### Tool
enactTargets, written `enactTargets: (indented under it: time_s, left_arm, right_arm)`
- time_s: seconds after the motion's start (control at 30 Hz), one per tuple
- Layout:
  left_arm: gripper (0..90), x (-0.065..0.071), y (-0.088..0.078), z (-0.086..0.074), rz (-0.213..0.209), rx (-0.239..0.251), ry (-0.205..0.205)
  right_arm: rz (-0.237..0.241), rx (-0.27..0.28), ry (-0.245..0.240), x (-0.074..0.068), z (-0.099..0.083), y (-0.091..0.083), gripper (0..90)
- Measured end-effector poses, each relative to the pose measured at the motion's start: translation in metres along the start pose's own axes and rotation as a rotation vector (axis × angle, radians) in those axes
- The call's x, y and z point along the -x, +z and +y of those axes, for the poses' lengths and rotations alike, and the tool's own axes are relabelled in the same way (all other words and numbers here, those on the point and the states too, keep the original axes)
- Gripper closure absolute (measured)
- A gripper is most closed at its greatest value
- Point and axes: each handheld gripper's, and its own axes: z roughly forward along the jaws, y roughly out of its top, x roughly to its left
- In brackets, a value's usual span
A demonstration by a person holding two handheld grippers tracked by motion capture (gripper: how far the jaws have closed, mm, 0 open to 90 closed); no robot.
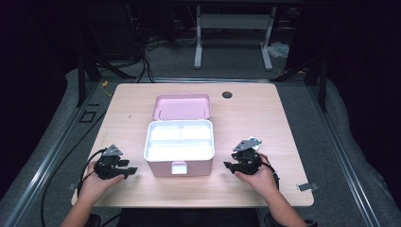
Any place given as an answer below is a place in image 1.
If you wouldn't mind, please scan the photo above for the aluminium floor rail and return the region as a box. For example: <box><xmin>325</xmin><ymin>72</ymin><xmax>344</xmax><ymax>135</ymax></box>
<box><xmin>307</xmin><ymin>84</ymin><xmax>382</xmax><ymax>227</ymax></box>
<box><xmin>2</xmin><ymin>81</ymin><xmax>99</xmax><ymax>227</ymax></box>

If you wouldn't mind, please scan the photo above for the crumpled clear plastic bag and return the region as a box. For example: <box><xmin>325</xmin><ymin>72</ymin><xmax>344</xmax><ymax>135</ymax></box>
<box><xmin>268</xmin><ymin>41</ymin><xmax>290</xmax><ymax>60</ymax></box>

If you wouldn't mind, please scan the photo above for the person's left hand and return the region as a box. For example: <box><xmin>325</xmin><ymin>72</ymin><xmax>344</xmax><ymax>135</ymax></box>
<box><xmin>78</xmin><ymin>162</ymin><xmax>126</xmax><ymax>206</ymax></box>

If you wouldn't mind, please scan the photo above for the person's dark lap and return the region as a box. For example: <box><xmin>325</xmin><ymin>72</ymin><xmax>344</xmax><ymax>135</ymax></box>
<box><xmin>116</xmin><ymin>207</ymin><xmax>263</xmax><ymax>227</ymax></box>

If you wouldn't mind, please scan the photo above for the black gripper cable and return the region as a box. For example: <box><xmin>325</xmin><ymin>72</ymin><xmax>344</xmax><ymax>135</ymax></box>
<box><xmin>260</xmin><ymin>154</ymin><xmax>281</xmax><ymax>191</ymax></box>
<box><xmin>76</xmin><ymin>148</ymin><xmax>108</xmax><ymax>198</ymax></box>

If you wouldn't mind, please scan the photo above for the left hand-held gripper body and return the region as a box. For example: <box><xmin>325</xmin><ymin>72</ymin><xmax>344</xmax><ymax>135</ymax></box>
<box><xmin>94</xmin><ymin>144</ymin><xmax>131</xmax><ymax>181</ymax></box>

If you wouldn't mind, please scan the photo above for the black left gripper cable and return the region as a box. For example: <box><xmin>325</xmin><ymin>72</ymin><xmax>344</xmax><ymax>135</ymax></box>
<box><xmin>76</xmin><ymin>148</ymin><xmax>108</xmax><ymax>198</ymax></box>

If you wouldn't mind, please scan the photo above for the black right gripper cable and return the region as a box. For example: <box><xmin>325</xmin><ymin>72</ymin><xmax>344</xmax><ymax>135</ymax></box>
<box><xmin>260</xmin><ymin>154</ymin><xmax>281</xmax><ymax>191</ymax></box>

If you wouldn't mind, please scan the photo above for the black metal stand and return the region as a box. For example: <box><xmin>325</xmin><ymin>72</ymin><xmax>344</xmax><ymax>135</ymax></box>
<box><xmin>277</xmin><ymin>46</ymin><xmax>329</xmax><ymax>112</ymax></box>
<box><xmin>77</xmin><ymin>53</ymin><xmax>136</xmax><ymax>108</ymax></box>

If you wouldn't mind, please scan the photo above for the pink box lid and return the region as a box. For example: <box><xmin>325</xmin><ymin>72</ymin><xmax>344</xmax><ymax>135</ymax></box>
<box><xmin>143</xmin><ymin>93</ymin><xmax>216</xmax><ymax>178</ymax></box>

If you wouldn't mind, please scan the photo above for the black square floor frame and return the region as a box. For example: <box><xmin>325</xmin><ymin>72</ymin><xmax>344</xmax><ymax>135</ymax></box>
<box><xmin>78</xmin><ymin>110</ymin><xmax>97</xmax><ymax>124</ymax></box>

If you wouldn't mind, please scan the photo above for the white inner tray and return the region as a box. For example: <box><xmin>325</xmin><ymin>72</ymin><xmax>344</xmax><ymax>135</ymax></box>
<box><xmin>145</xmin><ymin>121</ymin><xmax>214</xmax><ymax>161</ymax></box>

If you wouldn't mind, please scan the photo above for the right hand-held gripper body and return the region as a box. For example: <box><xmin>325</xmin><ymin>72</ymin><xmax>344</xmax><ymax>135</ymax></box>
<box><xmin>233</xmin><ymin>138</ymin><xmax>263</xmax><ymax>176</ymax></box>

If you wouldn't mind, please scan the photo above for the person's right hand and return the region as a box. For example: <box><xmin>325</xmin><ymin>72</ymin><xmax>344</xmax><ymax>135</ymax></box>
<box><xmin>235</xmin><ymin>153</ymin><xmax>280</xmax><ymax>198</ymax></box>

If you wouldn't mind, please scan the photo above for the bundle of black cables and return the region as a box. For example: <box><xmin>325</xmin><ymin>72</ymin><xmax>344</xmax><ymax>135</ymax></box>
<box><xmin>126</xmin><ymin>27</ymin><xmax>156</xmax><ymax>83</ymax></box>

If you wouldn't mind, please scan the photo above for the white metal desk frame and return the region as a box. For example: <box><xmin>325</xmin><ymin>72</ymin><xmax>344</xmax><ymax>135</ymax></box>
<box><xmin>193</xmin><ymin>5</ymin><xmax>278</xmax><ymax>71</ymax></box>

